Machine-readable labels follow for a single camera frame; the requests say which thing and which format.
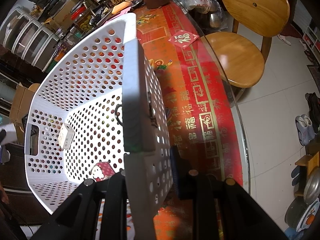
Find white perforated plastic basket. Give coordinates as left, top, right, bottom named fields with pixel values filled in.
left=24, top=12, right=175, bottom=240

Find metal pots on floor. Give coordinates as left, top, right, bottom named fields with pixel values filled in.
left=285, top=167, right=319, bottom=232

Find white charger with prongs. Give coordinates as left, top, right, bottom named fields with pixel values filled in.
left=58, top=123, right=75, bottom=150

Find blue slippers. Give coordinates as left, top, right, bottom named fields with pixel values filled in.
left=295, top=114, right=316, bottom=146

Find glass pickle jar red lid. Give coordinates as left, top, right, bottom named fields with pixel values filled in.
left=71, top=5, right=93, bottom=33

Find wooden chair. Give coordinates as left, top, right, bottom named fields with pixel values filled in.
left=205, top=0, right=290, bottom=100

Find red floral tablecloth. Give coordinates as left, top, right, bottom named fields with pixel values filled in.
left=97, top=0, right=245, bottom=240

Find cardboard box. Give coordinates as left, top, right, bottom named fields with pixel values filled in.
left=9, top=83, right=40, bottom=145

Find white bookshelf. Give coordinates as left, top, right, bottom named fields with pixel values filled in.
left=303, top=25, right=320, bottom=63

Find red white cartoon charger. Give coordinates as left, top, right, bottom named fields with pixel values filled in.
left=90, top=162, right=115, bottom=182

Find white plastic drawer tower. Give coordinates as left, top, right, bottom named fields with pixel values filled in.
left=1, top=7, right=60, bottom=73

